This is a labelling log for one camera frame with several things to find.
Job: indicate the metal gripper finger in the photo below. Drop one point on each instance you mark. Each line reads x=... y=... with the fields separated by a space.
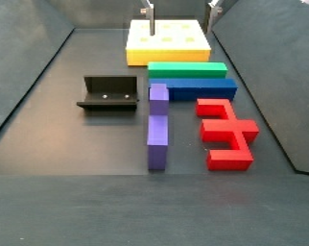
x=147 y=12
x=214 y=10

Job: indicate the green rectangular block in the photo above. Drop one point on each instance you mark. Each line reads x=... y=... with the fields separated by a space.
x=186 y=69

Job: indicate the yellow slotted board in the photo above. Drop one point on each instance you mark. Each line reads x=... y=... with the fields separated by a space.
x=178 y=42

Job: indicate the purple stepped block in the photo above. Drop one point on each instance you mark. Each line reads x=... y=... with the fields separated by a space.
x=156 y=133

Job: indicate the blue rectangular block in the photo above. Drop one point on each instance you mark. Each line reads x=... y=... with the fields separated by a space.
x=187 y=89

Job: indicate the red branched block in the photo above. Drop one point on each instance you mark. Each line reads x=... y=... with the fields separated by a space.
x=222 y=127

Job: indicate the black angle bracket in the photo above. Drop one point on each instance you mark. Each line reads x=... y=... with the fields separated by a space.
x=110 y=92

